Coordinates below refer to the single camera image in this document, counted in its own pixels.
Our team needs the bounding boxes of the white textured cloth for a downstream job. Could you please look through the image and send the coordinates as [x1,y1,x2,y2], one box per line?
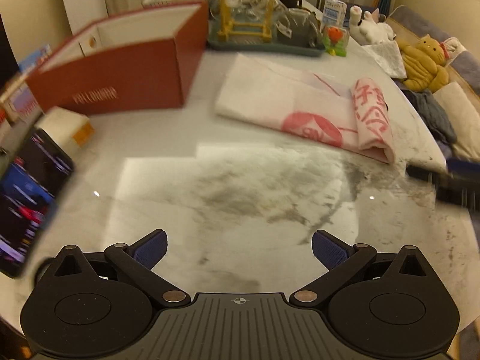
[362,39,407,79]

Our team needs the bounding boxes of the beige cushion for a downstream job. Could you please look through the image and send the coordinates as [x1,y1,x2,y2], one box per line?
[435,80,480,160]

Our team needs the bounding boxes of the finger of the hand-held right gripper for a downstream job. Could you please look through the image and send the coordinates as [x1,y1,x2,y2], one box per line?
[446,157,480,175]
[406,163,480,208]

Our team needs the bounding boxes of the glass pitcher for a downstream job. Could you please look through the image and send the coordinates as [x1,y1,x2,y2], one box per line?
[275,5,323,47]

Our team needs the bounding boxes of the green dish tray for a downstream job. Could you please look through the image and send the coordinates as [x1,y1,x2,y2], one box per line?
[206,19,326,58]

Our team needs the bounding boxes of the small white orange-label box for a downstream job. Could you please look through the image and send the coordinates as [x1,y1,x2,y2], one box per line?
[35,106,95,149]

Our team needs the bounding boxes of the red cardboard box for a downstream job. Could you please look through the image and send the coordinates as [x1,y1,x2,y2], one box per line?
[25,0,209,116]

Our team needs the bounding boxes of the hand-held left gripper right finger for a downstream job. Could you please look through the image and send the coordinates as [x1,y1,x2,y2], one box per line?
[289,229,432,310]

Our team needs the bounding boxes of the drink carton with straw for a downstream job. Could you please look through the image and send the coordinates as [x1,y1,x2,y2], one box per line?
[320,0,346,32]

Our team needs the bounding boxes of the white plush cat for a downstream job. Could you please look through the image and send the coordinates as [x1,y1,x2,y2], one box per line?
[349,4,396,44]

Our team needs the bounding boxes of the black television screen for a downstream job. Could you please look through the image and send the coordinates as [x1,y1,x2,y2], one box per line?
[0,19,19,89]

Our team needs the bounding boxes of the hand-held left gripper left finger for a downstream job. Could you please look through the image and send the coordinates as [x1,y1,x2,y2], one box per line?
[39,228,193,310]

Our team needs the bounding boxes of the dark grey cloth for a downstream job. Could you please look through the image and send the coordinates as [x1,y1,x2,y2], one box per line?
[403,89,458,145]

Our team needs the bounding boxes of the black smartphone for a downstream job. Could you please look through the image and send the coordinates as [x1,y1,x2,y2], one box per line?
[0,127,76,279]

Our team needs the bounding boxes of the yellow plush cat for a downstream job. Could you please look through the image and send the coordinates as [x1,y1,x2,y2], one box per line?
[395,34,451,92]

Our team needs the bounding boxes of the green clear toy box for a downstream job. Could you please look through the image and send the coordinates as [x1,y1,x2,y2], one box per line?
[323,24,350,57]

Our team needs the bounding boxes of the glass cups on rack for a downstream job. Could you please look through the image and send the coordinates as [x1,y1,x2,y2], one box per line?
[210,0,278,23]

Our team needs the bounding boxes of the white red-print shopping bag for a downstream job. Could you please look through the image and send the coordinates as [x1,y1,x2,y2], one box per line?
[214,53,397,165]

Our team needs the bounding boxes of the yellow cup rack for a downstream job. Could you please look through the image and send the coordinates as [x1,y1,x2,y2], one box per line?
[217,0,274,42]

